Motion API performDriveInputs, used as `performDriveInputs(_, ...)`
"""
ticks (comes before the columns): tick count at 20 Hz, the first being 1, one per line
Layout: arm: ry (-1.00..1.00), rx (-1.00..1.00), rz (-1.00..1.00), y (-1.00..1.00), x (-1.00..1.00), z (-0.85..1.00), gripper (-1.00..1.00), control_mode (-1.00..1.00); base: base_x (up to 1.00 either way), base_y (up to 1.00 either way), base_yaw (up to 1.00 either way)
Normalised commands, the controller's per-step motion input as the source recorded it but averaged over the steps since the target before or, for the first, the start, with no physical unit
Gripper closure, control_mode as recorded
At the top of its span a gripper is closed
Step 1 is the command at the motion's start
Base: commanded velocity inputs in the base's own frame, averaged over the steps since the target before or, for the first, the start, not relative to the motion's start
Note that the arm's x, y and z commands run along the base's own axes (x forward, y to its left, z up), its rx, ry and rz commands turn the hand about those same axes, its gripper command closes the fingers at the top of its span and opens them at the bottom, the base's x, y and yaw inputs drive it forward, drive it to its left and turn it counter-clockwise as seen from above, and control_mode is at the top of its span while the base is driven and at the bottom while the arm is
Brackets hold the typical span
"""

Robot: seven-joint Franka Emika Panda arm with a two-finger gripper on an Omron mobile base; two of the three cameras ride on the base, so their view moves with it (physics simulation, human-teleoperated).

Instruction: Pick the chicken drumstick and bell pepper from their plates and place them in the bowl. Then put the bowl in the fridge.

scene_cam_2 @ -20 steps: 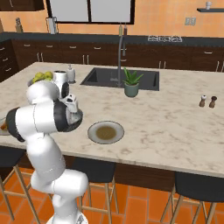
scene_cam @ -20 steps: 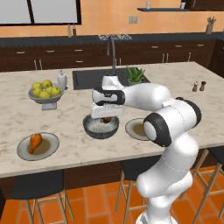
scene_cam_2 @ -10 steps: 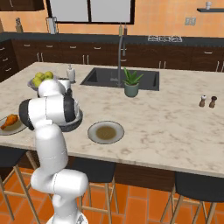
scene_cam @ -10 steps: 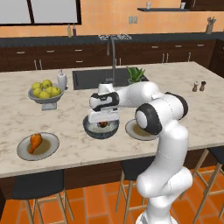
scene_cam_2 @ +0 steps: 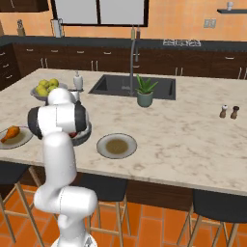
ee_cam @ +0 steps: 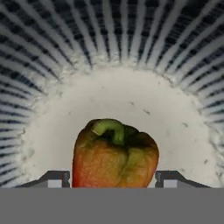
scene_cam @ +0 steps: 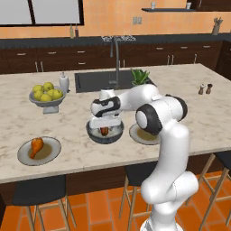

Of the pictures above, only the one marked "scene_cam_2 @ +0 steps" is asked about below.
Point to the grey bowl with brown inside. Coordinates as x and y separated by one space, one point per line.
117 146

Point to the yellow green fruit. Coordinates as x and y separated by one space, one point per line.
41 91
51 88
42 83
53 82

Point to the black seat wooden stool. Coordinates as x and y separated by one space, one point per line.
222 205
106 188
11 173

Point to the grey tap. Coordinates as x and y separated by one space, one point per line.
131 64

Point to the white jar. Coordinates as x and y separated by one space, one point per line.
230 5

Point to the white soap dispenser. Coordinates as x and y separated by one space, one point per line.
77 80

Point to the green plant in grey pot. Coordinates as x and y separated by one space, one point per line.
144 96

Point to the dark wood kitchen island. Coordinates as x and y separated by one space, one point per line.
157 194

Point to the brown shaker with dark cap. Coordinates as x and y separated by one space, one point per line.
234 113

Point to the hob with grey grates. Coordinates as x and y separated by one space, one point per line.
181 42

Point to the orange chicken drumstick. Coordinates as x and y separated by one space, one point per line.
11 132

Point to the grey plate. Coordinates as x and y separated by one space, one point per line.
84 133
22 139

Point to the grey fruit bowl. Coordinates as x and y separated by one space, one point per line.
34 94

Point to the tan bottle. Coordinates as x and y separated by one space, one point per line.
132 33

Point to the brown shaker with white cap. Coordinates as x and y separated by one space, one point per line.
223 112

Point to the red bell pepper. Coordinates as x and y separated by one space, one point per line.
73 134

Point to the dark wood wall cupboard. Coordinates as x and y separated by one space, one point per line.
24 5

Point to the black sink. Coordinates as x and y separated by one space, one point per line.
112 85

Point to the dark brown bottle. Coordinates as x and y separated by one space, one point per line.
138 33

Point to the dark wood base cupboards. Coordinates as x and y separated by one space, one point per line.
80 58

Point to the grey wall socket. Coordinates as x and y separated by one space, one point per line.
209 23

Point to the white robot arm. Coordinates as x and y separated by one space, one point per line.
59 160

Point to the dark wall shelf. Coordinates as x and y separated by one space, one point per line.
233 11

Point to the brown knife block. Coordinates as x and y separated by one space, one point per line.
21 29

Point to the black framed window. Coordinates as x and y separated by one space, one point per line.
99 12

